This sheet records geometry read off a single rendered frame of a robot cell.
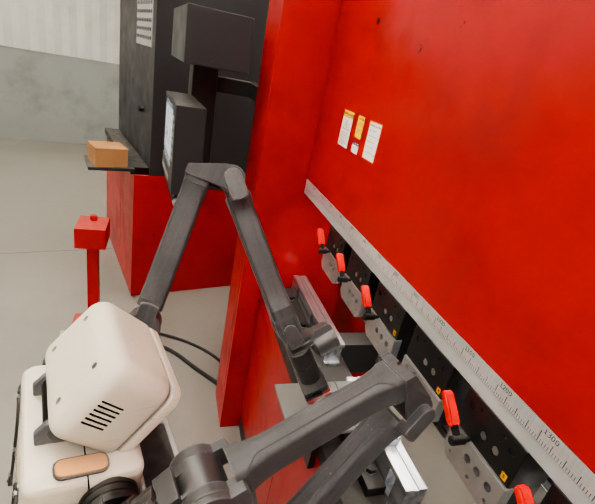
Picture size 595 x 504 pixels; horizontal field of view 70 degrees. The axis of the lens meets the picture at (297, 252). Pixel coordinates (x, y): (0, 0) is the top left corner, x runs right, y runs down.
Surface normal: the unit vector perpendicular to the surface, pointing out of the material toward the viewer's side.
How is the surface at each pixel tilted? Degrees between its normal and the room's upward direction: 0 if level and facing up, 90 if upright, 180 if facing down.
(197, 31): 90
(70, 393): 48
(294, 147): 90
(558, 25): 90
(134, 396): 90
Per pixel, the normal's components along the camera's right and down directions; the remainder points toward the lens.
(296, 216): 0.26, 0.44
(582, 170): -0.95, -0.05
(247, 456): -0.16, -0.85
